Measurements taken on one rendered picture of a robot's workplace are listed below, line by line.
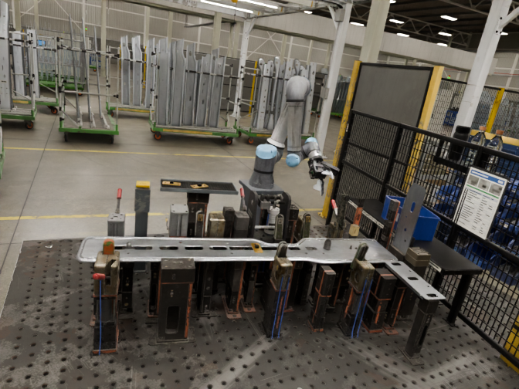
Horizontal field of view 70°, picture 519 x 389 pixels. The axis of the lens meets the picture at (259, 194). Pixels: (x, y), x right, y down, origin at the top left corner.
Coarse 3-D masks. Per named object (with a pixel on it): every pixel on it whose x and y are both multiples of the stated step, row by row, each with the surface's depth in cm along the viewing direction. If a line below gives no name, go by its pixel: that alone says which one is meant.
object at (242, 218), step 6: (234, 216) 175; (240, 216) 173; (246, 216) 174; (234, 222) 177; (240, 222) 173; (246, 222) 174; (234, 228) 175; (240, 228) 174; (246, 228) 175; (234, 234) 175; (240, 234) 175; (246, 234) 176; (228, 264) 184
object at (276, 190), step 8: (248, 184) 214; (248, 192) 212; (256, 192) 206; (264, 192) 208; (272, 192) 210; (280, 192) 212; (248, 200) 212; (272, 200) 213; (240, 208) 223; (256, 216) 213; (256, 224) 215
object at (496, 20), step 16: (496, 0) 484; (496, 16) 485; (512, 16) 472; (496, 32) 488; (480, 48) 504; (480, 64) 504; (480, 80) 510; (464, 96) 526; (464, 112) 526; (448, 144) 550
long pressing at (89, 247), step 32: (96, 256) 137; (128, 256) 140; (160, 256) 143; (192, 256) 147; (224, 256) 151; (256, 256) 155; (288, 256) 159; (320, 256) 163; (352, 256) 168; (384, 256) 172
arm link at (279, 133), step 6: (306, 78) 208; (306, 96) 209; (282, 114) 213; (282, 120) 213; (276, 126) 216; (282, 126) 214; (276, 132) 216; (282, 132) 215; (270, 138) 220; (276, 138) 217; (282, 138) 217; (270, 144) 218; (276, 144) 217; (282, 144) 219; (276, 150) 218; (282, 150) 220
